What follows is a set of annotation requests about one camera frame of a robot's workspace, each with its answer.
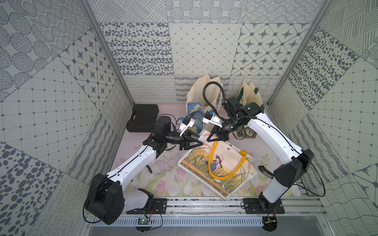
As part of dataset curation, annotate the right round circuit board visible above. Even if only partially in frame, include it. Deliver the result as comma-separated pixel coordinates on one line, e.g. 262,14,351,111
262,216,278,232

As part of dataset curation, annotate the left green circuit board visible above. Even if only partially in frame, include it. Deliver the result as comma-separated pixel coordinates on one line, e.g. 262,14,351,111
136,218,152,232

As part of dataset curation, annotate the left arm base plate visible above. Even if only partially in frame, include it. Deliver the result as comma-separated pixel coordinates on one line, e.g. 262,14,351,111
126,198,167,215

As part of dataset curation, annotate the black corrugated cable hose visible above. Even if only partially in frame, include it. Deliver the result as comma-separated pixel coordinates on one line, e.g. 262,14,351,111
202,81,230,119

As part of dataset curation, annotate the green-handled floral canvas bag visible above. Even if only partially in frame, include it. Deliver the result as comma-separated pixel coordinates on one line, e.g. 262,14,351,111
236,81,265,139

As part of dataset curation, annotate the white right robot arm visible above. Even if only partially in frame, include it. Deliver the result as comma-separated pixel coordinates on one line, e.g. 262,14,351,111
203,97,314,208

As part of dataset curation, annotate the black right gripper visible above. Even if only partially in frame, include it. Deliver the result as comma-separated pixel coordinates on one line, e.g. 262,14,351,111
206,115,244,143

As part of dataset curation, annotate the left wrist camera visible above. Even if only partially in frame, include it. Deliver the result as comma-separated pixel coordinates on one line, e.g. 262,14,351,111
179,116,195,137

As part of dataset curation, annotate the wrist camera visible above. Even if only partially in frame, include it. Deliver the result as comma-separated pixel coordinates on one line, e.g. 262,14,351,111
179,116,195,137
202,111,222,127

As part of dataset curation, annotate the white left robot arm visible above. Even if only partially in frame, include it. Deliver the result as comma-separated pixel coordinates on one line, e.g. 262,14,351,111
82,116,203,225

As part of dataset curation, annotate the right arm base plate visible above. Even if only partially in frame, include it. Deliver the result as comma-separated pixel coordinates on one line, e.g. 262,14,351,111
240,198,285,214

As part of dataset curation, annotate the floral tulip table mat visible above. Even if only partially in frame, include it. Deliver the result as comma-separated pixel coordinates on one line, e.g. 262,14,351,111
101,103,302,198

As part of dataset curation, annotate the aluminium mounting rail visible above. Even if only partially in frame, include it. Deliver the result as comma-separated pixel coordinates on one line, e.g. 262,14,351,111
121,196,326,216

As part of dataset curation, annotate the black plastic tool case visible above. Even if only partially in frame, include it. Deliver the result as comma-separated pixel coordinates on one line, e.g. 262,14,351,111
126,104,159,133

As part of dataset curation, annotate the starry night canvas bag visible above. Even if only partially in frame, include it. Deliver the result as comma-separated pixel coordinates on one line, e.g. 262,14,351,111
186,74,223,134

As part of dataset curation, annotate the yellow-handled cartoon canvas bag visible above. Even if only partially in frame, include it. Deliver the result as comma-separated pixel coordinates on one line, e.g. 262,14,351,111
178,130,258,200

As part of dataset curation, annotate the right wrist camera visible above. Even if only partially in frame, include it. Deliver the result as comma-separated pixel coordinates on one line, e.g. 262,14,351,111
202,111,222,127

